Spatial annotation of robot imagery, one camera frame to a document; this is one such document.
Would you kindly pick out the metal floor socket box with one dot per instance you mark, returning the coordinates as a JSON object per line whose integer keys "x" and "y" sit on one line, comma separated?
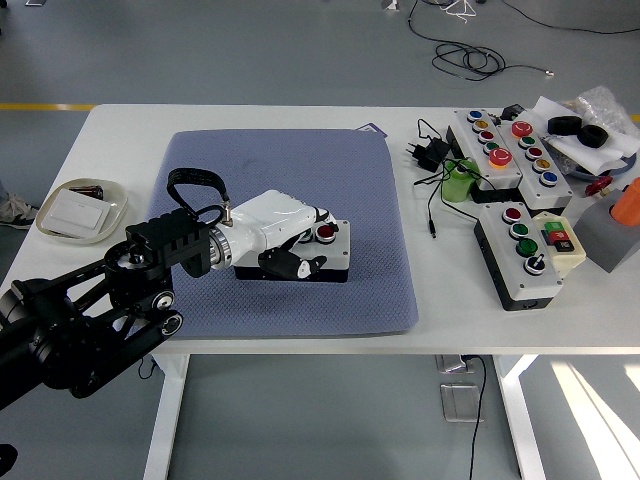
{"x": 457, "y": 402}

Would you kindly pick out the purple card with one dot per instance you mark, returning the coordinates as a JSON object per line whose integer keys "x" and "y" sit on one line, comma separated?
{"x": 375, "y": 130}

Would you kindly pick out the blue-grey textured mat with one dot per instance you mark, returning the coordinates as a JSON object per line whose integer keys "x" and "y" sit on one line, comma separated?
{"x": 325, "y": 165}

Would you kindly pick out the red knob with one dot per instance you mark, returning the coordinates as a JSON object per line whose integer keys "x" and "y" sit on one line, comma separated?
{"x": 597, "y": 187}

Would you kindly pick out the grey block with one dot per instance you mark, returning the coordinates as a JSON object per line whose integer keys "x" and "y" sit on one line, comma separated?
{"x": 600, "y": 240}

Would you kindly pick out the white foam sheet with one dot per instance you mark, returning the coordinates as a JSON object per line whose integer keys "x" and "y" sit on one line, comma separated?
{"x": 600, "y": 156}

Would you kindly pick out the small black box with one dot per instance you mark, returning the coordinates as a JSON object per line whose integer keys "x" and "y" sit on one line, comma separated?
{"x": 512, "y": 111}

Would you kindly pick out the five-button box lit red mushroom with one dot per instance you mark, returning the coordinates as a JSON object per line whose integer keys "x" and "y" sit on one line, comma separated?
{"x": 506, "y": 176}

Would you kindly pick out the cream green-red switch box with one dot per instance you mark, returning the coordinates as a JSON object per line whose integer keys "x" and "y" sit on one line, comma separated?
{"x": 571, "y": 255}

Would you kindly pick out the small dark brown object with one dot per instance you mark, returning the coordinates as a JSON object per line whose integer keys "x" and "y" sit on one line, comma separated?
{"x": 90, "y": 191}

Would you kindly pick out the blue-rimmed plate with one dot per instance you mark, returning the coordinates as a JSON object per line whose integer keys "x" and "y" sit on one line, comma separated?
{"x": 628, "y": 167}

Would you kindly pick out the four-button control box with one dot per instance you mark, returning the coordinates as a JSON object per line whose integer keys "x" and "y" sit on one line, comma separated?
{"x": 541, "y": 286}
{"x": 341, "y": 252}

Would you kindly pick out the orange cylinder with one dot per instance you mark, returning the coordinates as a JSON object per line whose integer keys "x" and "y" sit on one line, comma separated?
{"x": 627, "y": 205}

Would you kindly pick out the white oval dish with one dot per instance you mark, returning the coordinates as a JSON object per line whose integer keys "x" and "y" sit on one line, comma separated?
{"x": 54, "y": 192}

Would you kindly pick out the person's shoe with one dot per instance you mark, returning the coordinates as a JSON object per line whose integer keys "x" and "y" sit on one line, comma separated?
{"x": 15, "y": 212}

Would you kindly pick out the black power adapter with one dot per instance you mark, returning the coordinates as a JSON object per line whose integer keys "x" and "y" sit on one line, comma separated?
{"x": 430, "y": 152}

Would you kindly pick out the white table leg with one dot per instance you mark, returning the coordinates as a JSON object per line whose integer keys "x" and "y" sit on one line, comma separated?
{"x": 520, "y": 425}
{"x": 165, "y": 425}

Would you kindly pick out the clear bubble wrap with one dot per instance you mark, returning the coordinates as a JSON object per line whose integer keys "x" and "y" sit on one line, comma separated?
{"x": 600, "y": 102}

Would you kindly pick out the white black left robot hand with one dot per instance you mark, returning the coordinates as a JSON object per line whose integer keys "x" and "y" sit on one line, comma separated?
{"x": 270, "y": 220}

